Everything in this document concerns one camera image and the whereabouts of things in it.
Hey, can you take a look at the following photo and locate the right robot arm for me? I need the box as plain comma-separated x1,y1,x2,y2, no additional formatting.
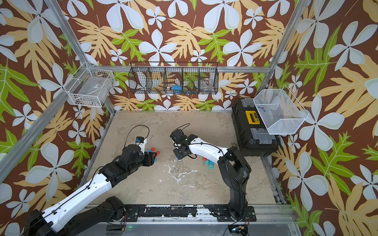
170,129,252,220

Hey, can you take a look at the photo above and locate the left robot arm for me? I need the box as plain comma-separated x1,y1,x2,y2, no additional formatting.
23,144,157,236

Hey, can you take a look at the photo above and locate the black toolbox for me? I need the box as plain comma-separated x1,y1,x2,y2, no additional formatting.
231,98,280,157

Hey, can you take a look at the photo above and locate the white mesh basket right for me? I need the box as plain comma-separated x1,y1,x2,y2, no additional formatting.
254,86,310,136

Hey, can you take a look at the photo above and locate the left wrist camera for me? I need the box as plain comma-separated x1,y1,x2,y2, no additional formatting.
135,136,146,145

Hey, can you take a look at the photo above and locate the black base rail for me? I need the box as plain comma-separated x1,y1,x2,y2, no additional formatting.
116,204,257,222

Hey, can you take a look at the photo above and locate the black wire basket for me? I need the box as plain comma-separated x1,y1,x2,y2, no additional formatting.
127,62,219,95

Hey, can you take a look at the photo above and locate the white wire basket left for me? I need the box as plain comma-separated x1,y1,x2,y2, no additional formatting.
65,63,115,108

